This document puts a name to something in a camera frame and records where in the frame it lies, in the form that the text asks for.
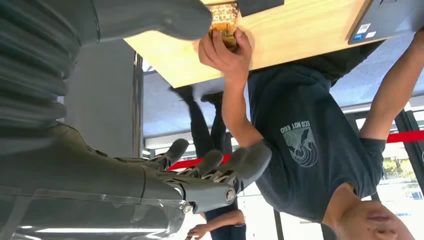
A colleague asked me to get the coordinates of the person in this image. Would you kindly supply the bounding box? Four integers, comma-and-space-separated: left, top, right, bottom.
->
246, 39, 424, 240
168, 85, 248, 240

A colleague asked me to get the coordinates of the clear acrylic plate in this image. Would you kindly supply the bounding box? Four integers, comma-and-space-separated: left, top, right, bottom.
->
0, 187, 194, 240

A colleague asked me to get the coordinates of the black flat pad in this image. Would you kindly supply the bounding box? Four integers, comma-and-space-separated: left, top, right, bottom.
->
236, 0, 285, 18

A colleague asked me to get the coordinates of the grey pillar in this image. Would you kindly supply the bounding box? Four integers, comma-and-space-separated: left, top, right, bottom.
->
63, 39, 144, 159

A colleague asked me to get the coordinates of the grey laptop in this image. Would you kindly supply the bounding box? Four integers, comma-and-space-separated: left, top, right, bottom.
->
347, 0, 424, 46

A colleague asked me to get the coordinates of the red barrier belt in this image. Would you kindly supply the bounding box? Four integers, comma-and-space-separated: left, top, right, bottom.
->
167, 130, 424, 172

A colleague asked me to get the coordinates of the black stanchion post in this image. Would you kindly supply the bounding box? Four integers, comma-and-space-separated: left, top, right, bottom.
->
272, 209, 286, 240

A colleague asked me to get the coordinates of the black window frame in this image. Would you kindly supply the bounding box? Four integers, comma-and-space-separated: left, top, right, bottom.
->
393, 109, 424, 197

